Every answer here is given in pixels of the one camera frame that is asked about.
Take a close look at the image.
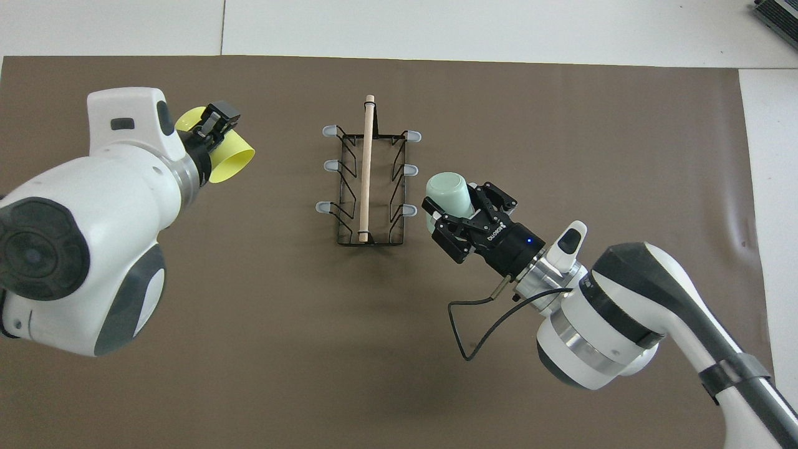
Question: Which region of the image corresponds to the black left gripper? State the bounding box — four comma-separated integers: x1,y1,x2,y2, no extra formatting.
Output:
180,102,242,189

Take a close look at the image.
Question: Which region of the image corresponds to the yellow plastic cup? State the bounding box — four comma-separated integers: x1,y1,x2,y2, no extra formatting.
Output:
175,106,256,184

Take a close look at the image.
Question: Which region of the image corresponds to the dark ribbed device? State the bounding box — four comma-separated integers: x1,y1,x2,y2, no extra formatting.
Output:
751,0,798,33

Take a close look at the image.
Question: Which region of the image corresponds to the brown table mat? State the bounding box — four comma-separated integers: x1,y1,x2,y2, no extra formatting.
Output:
0,55,777,449

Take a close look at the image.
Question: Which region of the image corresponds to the pale green plastic cup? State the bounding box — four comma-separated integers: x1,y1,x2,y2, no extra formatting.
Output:
425,173,478,234

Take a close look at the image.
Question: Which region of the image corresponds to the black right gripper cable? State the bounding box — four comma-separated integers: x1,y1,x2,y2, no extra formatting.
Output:
447,274,574,362

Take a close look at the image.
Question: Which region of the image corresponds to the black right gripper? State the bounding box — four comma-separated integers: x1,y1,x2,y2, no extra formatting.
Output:
421,181,547,279

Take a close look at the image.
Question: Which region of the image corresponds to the black wire cup rack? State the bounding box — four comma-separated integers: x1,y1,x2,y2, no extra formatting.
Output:
315,95,423,247

